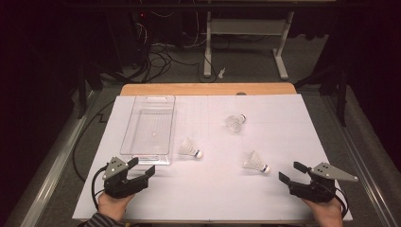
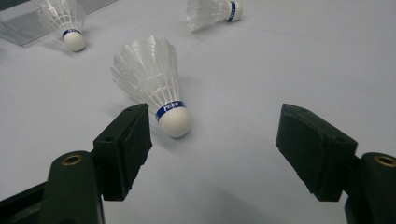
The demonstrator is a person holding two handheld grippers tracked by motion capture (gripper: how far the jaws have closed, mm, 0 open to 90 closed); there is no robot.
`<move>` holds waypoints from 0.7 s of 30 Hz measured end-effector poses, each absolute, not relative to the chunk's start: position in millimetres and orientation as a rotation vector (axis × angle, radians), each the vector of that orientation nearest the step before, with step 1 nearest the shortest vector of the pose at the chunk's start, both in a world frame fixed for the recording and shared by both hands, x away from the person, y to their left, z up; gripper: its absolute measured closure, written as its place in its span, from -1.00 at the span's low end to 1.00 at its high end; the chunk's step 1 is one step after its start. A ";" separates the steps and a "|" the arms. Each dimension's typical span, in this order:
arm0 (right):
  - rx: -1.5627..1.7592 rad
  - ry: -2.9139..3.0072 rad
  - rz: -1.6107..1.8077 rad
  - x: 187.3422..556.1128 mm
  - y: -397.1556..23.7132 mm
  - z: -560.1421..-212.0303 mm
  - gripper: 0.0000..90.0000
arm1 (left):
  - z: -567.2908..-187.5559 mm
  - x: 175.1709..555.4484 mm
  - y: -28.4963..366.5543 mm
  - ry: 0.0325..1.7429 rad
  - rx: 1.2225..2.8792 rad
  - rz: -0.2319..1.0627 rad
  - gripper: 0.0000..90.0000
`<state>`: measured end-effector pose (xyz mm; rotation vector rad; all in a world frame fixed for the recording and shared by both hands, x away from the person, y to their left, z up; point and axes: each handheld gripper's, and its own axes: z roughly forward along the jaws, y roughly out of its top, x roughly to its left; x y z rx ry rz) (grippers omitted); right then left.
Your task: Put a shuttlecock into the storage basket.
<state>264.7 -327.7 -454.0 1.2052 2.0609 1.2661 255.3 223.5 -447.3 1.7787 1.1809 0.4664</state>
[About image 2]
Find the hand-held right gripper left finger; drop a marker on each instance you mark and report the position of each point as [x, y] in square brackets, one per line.
[121, 155]

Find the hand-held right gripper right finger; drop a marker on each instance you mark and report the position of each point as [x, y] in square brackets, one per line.
[317, 155]

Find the white feather shuttlecock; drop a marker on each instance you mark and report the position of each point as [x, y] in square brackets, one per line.
[74, 40]
[205, 12]
[174, 121]

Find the clear plastic tray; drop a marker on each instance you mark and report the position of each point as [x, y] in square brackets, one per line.
[25, 25]

